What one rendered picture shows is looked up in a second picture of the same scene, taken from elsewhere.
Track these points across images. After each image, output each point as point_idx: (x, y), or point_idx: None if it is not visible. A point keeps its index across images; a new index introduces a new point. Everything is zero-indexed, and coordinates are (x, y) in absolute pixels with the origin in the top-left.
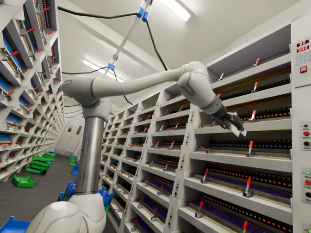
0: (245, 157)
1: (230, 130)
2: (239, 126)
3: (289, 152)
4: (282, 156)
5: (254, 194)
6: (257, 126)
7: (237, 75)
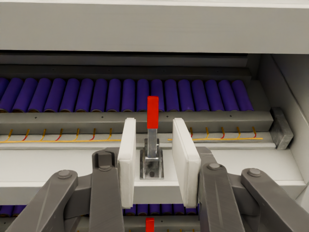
0: (143, 187)
1: (124, 207)
2: (245, 226)
3: (221, 65)
4: (242, 126)
5: (155, 231)
6: (194, 30)
7: None
